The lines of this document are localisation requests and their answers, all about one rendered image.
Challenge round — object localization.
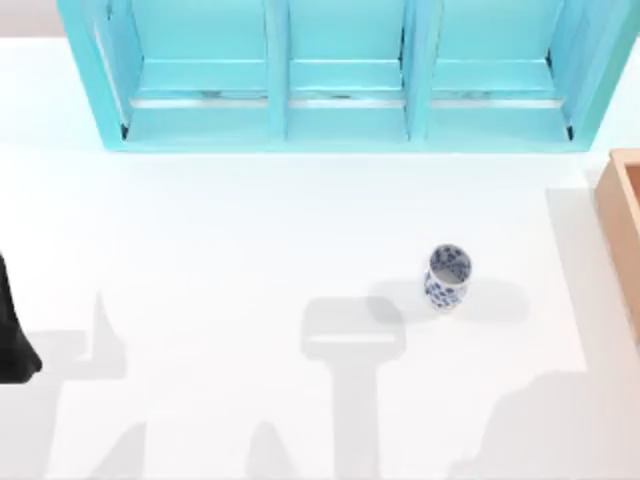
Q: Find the light blue rack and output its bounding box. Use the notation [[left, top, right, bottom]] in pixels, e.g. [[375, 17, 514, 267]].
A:
[[55, 0, 640, 155]]

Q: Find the blue and white cup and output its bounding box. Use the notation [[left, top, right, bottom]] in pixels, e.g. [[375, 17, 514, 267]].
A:
[[424, 243, 473, 311]]

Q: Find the salmon-coloured shallow box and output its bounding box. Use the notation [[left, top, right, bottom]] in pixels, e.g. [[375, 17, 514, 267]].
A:
[[593, 148, 640, 351]]

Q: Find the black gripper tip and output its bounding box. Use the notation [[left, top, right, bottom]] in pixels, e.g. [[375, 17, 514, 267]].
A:
[[0, 254, 44, 387]]

